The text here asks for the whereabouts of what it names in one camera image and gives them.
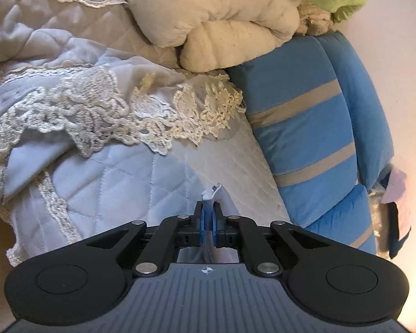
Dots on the dark navy cushion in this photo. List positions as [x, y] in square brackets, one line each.
[395, 242]

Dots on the left blue striped pillow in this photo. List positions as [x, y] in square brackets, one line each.
[300, 119]

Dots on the tan knitted blanket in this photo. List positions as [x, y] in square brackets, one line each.
[313, 20]

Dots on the quilted white bedspread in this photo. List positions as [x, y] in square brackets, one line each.
[98, 128]

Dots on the right blue striped pillow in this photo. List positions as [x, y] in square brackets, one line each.
[349, 222]

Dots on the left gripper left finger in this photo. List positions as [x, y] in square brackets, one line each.
[160, 245]

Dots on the pink paper tag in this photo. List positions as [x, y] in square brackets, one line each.
[396, 192]

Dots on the plain blue pillow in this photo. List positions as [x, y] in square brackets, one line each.
[373, 139]

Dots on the beige folded comforter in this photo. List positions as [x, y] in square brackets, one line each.
[217, 34]

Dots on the blue-grey sweatpants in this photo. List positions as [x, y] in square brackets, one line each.
[208, 253]

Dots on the blue striped pillow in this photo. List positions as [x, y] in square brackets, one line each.
[349, 222]
[300, 119]

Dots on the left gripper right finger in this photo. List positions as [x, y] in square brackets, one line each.
[242, 234]

